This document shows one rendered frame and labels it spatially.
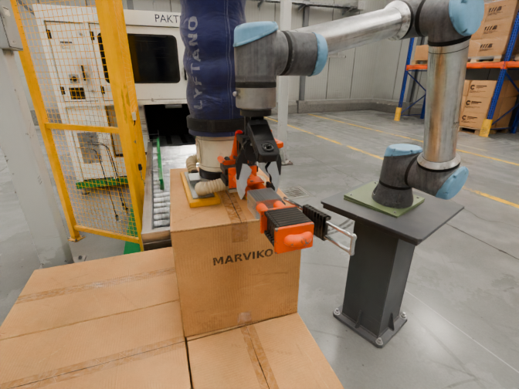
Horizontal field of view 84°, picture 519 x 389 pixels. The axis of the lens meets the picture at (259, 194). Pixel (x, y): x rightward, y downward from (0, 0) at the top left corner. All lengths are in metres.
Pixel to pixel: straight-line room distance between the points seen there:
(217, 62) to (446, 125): 0.82
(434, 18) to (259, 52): 0.65
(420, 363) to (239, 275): 1.19
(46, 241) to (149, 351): 1.56
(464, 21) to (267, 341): 1.12
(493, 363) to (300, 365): 1.26
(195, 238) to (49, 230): 1.69
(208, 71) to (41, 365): 1.01
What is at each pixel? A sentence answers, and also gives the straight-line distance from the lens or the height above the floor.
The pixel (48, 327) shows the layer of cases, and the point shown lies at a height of 0.54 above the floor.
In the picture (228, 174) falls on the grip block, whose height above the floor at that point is 1.09.
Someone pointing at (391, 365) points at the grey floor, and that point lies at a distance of 1.81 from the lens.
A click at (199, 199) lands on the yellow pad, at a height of 0.97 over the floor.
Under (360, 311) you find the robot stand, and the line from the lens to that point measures 1.83.
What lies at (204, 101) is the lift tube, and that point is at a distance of 0.97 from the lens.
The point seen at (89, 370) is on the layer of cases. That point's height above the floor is 0.54.
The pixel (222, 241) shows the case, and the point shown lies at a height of 0.89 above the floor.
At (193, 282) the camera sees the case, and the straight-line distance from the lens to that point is 0.94.
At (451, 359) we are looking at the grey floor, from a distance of 1.96.
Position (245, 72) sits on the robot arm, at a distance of 0.64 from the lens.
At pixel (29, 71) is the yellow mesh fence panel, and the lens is 2.73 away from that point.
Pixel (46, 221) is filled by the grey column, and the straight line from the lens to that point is 2.41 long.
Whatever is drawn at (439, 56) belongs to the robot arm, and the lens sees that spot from 1.16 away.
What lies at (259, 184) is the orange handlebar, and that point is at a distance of 0.74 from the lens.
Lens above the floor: 1.34
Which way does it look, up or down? 22 degrees down
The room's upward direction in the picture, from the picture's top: straight up
